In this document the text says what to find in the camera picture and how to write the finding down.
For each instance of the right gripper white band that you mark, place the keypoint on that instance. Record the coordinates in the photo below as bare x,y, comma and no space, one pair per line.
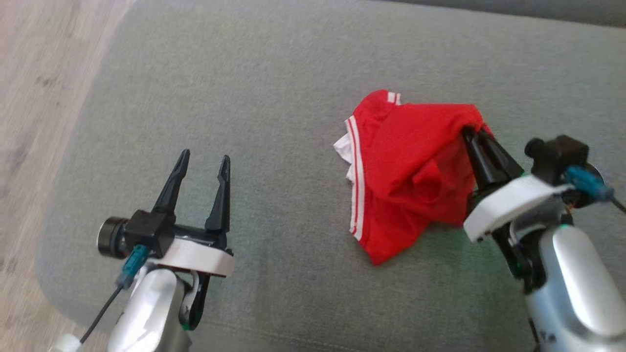
508,200

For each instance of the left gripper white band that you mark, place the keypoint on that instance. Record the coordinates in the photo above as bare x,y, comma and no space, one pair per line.
200,256

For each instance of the red shorts with white stripes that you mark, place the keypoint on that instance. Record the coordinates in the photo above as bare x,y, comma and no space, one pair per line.
406,161

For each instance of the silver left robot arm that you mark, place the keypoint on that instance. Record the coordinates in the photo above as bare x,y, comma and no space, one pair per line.
146,313

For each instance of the grey fabric sofa seat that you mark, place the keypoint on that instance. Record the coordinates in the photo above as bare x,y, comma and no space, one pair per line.
293,98

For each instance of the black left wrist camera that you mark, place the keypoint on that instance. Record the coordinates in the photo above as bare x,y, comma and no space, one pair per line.
146,232

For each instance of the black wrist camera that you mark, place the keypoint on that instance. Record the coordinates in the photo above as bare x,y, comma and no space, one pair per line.
146,232
557,156

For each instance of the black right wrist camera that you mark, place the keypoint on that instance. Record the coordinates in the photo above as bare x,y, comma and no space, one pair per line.
557,156

